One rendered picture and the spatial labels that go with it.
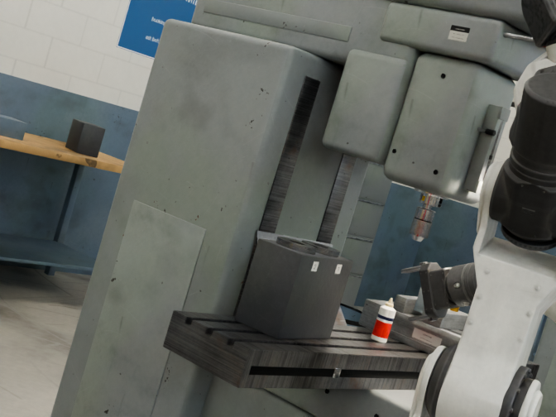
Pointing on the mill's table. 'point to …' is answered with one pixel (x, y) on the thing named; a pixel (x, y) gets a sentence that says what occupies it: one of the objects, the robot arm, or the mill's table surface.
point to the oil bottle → (383, 323)
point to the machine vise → (402, 332)
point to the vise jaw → (453, 321)
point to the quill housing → (443, 124)
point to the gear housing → (460, 37)
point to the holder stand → (294, 289)
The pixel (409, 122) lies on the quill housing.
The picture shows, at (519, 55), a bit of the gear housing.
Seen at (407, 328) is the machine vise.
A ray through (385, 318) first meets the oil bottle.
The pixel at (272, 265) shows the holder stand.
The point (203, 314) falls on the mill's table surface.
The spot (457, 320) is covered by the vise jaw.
